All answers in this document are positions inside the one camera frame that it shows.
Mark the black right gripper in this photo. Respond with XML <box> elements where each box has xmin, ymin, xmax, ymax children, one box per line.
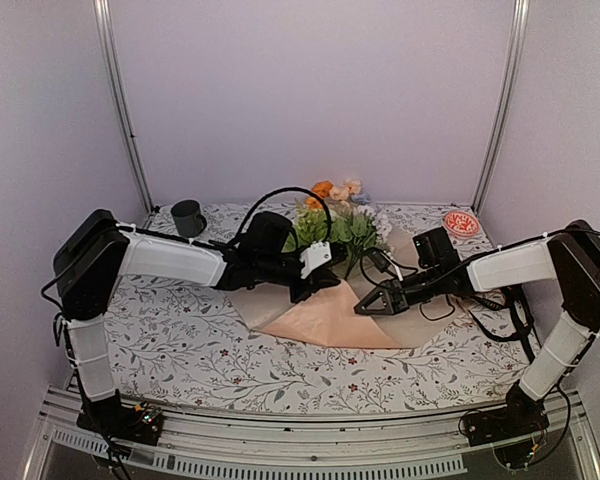
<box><xmin>354</xmin><ymin>266</ymin><xmax>441</xmax><ymax>317</ymax></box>

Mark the peach wrapping paper sheet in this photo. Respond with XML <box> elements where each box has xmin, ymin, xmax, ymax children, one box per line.
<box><xmin>227</xmin><ymin>219</ymin><xmax>464</xmax><ymax>350</ymax></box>

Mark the pale lavender flower bunch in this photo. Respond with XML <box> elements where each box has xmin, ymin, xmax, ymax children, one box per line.
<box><xmin>329</xmin><ymin>205</ymin><xmax>393</xmax><ymax>279</ymax></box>

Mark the blue fake flower stem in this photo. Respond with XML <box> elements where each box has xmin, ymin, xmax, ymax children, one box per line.
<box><xmin>349</xmin><ymin>191</ymin><xmax>373</xmax><ymax>207</ymax></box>

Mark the orange fake flower stem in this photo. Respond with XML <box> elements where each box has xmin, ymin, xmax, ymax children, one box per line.
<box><xmin>310</xmin><ymin>179</ymin><xmax>363</xmax><ymax>210</ymax></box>

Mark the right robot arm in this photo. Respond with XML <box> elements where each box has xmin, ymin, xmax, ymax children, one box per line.
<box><xmin>354</xmin><ymin>220</ymin><xmax>600</xmax><ymax>436</ymax></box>

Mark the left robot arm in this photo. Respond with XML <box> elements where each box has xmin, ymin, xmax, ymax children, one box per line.
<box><xmin>40</xmin><ymin>205</ymin><xmax>340</xmax><ymax>434</ymax></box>

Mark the red patterned small dish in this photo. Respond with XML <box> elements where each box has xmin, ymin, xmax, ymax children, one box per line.
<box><xmin>443</xmin><ymin>210</ymin><xmax>481</xmax><ymax>238</ymax></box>

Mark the black printed ribbon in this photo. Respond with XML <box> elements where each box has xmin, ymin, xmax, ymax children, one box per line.
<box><xmin>467</xmin><ymin>287</ymin><xmax>537</xmax><ymax>364</ymax></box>

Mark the dark grey mug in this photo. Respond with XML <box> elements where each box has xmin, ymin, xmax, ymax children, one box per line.
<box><xmin>170</xmin><ymin>199</ymin><xmax>207</xmax><ymax>238</ymax></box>

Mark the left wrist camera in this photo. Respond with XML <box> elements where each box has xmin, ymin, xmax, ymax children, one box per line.
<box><xmin>299</xmin><ymin>241</ymin><xmax>332</xmax><ymax>279</ymax></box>

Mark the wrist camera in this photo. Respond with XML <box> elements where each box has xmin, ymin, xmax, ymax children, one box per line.
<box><xmin>368</xmin><ymin>248</ymin><xmax>403</xmax><ymax>281</ymax></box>
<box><xmin>299</xmin><ymin>241</ymin><xmax>332</xmax><ymax>279</ymax></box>

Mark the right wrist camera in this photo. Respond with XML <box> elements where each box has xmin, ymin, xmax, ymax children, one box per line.
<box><xmin>368</xmin><ymin>248</ymin><xmax>403</xmax><ymax>281</ymax></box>

